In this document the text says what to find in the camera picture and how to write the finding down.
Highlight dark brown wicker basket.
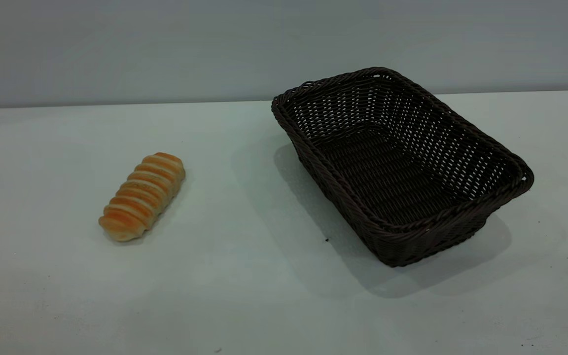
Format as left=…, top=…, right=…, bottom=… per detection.
left=271, top=67, right=535, bottom=268

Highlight ridged orange bread roll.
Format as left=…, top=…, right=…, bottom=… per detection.
left=98, top=152, right=186, bottom=243

